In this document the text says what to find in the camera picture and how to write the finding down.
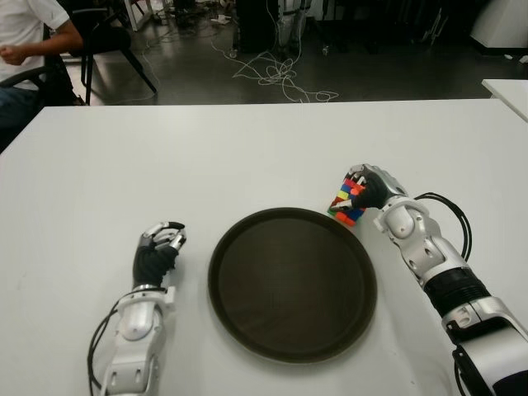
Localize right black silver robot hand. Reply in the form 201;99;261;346
332;163;409;215

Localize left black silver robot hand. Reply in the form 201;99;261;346
131;221;186;289

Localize multicoloured Rubik's cube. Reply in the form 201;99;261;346
327;176;367;227

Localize dark brown round plate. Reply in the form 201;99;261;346
207;207;379;366

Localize white side table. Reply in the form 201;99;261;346
481;78;528;123

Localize black wheeled equipment rack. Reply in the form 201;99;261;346
313;0;471;57

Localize black office armchair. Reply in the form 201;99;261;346
0;53;86;106

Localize black cabinet on casters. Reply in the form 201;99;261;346
234;0;281;57

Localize white machine housing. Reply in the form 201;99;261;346
469;0;528;57

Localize black four-legged chair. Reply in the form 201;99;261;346
61;0;158;104

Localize seated person in white shirt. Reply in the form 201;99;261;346
0;0;86;144

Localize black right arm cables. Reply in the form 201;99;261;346
414;191;474;263

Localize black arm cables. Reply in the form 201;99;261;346
414;191;474;263
86;300;123;393

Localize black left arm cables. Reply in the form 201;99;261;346
86;300;123;393

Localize tangled white floor cable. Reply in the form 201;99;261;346
212;36;340;104

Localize white desk frame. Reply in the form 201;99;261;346
123;0;160;32

